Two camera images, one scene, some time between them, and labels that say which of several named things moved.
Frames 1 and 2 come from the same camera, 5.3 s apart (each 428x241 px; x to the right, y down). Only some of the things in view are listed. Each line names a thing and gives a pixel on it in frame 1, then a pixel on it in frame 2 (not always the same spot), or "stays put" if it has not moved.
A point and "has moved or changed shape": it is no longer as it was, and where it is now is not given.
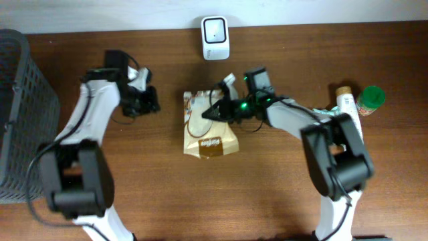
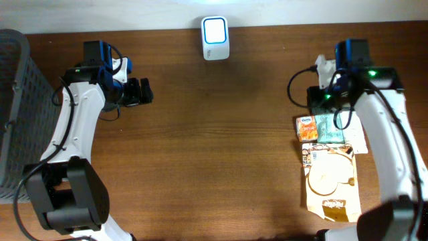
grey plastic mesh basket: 29,118 stays put
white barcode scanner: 215,39 stays put
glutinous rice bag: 204,137 has moved or changed shape
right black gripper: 229,110 -> 315,105
